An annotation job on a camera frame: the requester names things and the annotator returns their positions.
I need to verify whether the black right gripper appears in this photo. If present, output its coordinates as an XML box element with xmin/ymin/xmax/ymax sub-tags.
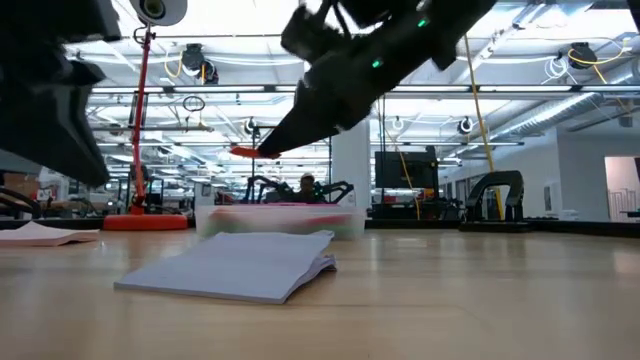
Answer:
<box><xmin>257</xmin><ymin>7</ymin><xmax>426</xmax><ymax>159</ymax></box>

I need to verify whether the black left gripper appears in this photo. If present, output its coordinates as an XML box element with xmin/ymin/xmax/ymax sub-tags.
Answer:
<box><xmin>0</xmin><ymin>39</ymin><xmax>111</xmax><ymax>189</ymax></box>

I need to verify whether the orange eraser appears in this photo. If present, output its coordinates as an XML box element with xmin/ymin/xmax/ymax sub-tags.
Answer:
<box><xmin>229</xmin><ymin>145</ymin><xmax>282</xmax><ymax>161</ymax></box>

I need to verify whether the pale pink sticky notepad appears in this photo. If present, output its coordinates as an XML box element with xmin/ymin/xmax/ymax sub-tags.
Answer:
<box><xmin>0</xmin><ymin>221</ymin><xmax>101</xmax><ymax>248</ymax></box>

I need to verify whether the clear pencil box pink lid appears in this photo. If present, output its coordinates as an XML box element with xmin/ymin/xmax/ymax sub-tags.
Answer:
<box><xmin>194</xmin><ymin>202</ymin><xmax>367</xmax><ymax>240</ymax></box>

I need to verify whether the pale notepad with heart drawing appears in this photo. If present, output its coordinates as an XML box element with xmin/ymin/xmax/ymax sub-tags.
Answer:
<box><xmin>113</xmin><ymin>230</ymin><xmax>338</xmax><ymax>305</ymax></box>

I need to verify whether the white round column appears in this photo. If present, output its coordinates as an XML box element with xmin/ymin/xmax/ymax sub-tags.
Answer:
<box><xmin>330</xmin><ymin>119</ymin><xmax>373</xmax><ymax>208</ymax></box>

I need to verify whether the person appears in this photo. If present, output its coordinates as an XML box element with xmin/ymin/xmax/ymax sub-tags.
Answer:
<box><xmin>294</xmin><ymin>172</ymin><xmax>321</xmax><ymax>204</ymax></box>

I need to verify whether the black monitor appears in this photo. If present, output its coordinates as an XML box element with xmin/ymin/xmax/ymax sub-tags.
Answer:
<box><xmin>374</xmin><ymin>146</ymin><xmax>440</xmax><ymax>191</ymax></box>

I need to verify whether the black ceiling cable reel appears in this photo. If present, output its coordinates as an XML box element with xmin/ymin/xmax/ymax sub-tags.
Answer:
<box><xmin>567</xmin><ymin>41</ymin><xmax>600</xmax><ymax>71</ymax></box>
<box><xmin>179</xmin><ymin>42</ymin><xmax>220</xmax><ymax>86</ymax></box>

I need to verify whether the yellow hanging cable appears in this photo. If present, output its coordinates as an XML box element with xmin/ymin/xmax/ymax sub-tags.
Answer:
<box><xmin>462</xmin><ymin>32</ymin><xmax>505</xmax><ymax>222</ymax></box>

